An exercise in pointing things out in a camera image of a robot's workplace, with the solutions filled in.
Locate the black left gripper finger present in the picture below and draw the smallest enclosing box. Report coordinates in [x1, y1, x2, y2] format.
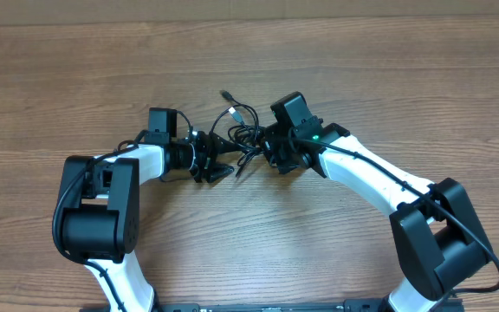
[210, 133, 239, 153]
[205, 163, 234, 183]

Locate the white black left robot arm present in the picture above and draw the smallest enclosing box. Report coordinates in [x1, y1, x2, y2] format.
[52, 107, 238, 311]

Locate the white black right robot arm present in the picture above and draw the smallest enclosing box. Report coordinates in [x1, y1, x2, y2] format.
[262, 92, 499, 311]

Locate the black USB-C cable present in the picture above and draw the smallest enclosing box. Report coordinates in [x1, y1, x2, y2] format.
[208, 103, 263, 179]

